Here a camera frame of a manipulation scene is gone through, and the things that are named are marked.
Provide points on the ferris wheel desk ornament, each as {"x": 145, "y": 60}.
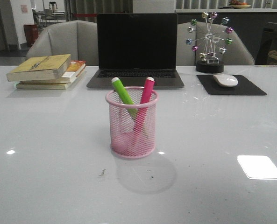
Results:
{"x": 211, "y": 44}

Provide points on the pink mesh pen holder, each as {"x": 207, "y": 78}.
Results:
{"x": 132, "y": 127}

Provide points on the grey left armchair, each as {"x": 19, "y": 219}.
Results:
{"x": 77, "y": 38}

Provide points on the white computer mouse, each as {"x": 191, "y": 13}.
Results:
{"x": 225, "y": 80}

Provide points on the pale bottom book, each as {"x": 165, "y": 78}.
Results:
{"x": 48, "y": 85}

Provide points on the grey armchair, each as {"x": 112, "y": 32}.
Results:
{"x": 77, "y": 38}
{"x": 230, "y": 49}

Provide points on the yellow top book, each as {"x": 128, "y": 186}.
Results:
{"x": 40, "y": 68}

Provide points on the orange middle book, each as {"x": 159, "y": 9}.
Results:
{"x": 74, "y": 70}

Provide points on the grey right armchair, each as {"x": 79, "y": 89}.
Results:
{"x": 230, "y": 49}

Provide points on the grey laptop computer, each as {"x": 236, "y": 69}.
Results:
{"x": 133, "y": 47}

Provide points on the fruit bowl on counter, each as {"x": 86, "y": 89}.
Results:
{"x": 238, "y": 4}

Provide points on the red trash bin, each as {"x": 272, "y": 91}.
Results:
{"x": 31, "y": 33}

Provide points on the green highlighter pen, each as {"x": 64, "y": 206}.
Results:
{"x": 124, "y": 96}

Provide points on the pink highlighter pen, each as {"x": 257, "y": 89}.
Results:
{"x": 145, "y": 98}

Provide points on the black mouse pad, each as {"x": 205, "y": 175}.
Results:
{"x": 244, "y": 87}

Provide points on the dark chair at right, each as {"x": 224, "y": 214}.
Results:
{"x": 268, "y": 43}

